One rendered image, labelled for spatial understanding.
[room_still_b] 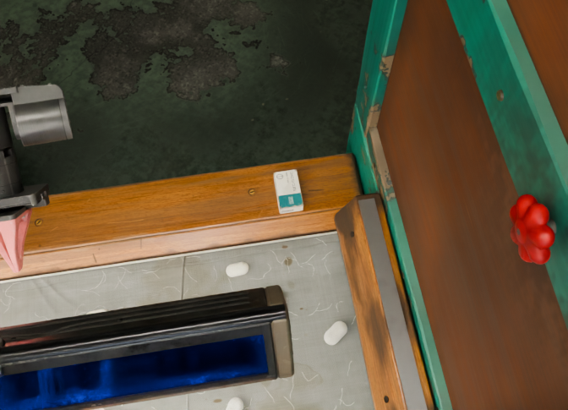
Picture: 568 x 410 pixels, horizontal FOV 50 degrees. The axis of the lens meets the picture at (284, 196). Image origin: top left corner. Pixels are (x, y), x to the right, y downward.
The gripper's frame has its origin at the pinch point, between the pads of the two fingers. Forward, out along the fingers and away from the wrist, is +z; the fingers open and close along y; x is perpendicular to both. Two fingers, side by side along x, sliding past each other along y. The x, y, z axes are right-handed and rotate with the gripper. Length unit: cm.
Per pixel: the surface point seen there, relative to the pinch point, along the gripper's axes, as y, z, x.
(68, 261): 2.9, 4.0, 10.8
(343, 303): 41.0, 14.1, 4.1
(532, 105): 48, -17, -39
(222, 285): 24.4, 9.9, 7.4
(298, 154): 47, 11, 104
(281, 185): 34.9, -2.3, 12.0
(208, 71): 24, -16, 126
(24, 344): 11.0, -2.7, -30.4
